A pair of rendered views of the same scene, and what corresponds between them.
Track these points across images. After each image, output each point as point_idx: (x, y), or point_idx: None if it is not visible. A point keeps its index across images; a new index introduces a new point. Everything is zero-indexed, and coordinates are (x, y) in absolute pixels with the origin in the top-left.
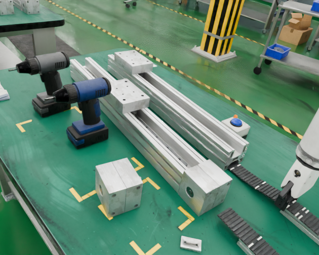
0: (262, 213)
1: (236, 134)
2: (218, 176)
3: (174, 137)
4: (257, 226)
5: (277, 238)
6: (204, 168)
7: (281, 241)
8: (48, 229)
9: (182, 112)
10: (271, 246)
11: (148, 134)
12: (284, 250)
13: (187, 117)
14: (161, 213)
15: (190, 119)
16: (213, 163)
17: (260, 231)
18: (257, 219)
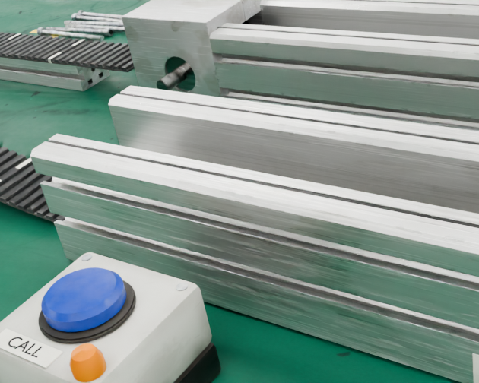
0: (26, 141)
1: (97, 159)
2: (166, 4)
3: (381, 35)
4: (49, 115)
5: (0, 116)
6: (214, 1)
7: None
8: None
9: (458, 133)
10: (21, 101)
11: None
12: None
13: (407, 122)
14: None
15: (376, 119)
16: (187, 19)
17: (44, 110)
18: (43, 126)
